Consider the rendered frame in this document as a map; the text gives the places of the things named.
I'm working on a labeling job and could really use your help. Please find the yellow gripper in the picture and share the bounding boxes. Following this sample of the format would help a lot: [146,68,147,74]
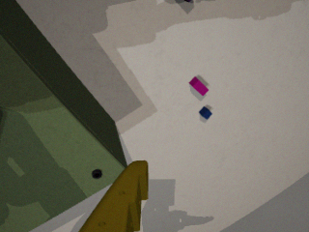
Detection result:
[78,160,149,232]

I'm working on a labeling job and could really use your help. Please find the magenta rectangular block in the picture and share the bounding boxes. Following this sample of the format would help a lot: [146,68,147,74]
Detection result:
[189,76,209,96]

